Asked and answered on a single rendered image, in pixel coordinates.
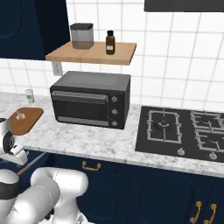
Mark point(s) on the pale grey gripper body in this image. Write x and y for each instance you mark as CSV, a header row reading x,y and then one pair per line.
x,y
18,154

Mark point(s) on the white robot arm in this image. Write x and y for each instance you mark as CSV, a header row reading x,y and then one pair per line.
x,y
64,181

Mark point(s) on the brown wooden cutting board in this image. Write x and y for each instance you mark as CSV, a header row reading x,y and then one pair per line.
x,y
30,119

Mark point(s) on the white garlic bulb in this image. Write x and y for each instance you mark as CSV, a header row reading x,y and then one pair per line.
x,y
20,116

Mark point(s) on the thin grey and brown rod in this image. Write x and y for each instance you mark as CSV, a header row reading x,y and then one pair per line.
x,y
29,165

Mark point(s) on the toaster oven glass door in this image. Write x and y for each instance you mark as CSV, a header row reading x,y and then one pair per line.
x,y
80,110

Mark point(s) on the navy drawer front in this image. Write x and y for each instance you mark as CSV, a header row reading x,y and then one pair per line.
x,y
110,189

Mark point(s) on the grey toaster oven knob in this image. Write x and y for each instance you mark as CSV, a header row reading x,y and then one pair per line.
x,y
114,99
114,111
114,123

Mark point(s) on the black toaster oven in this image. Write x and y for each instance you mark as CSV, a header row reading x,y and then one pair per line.
x,y
90,80

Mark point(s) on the grey jar with black lid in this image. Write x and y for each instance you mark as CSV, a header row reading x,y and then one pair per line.
x,y
82,36

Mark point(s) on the brown glass bottle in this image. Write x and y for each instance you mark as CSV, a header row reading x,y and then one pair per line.
x,y
110,43

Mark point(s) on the wide navy cupboard door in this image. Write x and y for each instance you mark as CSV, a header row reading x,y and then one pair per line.
x,y
166,198

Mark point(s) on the grey hob knob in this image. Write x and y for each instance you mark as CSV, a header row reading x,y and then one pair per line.
x,y
213,155
180,151

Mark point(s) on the black gas hob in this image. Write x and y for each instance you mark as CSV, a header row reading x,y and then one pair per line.
x,y
186,137

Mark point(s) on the narrow navy cupboard door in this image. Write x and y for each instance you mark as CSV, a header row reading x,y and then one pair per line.
x,y
220,201

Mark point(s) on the dark grey extractor hood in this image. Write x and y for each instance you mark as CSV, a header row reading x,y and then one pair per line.
x,y
183,5

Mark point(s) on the white wall socket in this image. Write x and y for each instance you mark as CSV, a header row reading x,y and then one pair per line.
x,y
57,68

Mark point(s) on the wooden wall shelf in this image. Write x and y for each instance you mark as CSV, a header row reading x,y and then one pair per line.
x,y
93,55

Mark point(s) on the navy wall cupboard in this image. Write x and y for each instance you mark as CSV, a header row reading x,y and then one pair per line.
x,y
32,26

